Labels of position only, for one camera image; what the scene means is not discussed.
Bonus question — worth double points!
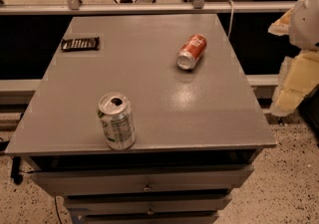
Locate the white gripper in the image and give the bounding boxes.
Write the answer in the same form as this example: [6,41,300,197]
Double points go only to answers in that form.
[268,0,319,116]

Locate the red soda can lying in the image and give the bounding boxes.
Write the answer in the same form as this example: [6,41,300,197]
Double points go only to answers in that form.
[176,34,207,70]

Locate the grey drawer cabinet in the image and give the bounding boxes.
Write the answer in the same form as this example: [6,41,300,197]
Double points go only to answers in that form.
[4,13,278,224]

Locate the top grey drawer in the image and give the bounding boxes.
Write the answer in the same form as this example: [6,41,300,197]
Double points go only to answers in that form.
[32,165,254,196]

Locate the grey drawer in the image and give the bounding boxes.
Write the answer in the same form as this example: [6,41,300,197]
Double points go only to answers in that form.
[74,212,219,224]
[65,194,231,215]
[32,165,254,196]

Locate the green white soda can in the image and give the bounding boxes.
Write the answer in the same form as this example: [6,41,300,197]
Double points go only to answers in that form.
[97,93,136,150]

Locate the middle grey drawer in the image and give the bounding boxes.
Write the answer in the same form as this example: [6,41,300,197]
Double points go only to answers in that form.
[65,194,231,215]

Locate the bottom grey drawer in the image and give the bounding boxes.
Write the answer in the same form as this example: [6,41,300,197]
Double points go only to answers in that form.
[74,212,219,224]

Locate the black caster leg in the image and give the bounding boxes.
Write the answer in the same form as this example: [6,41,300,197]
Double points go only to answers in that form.
[10,156,23,185]

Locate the white cable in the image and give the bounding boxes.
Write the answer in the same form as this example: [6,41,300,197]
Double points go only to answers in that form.
[226,0,235,41]

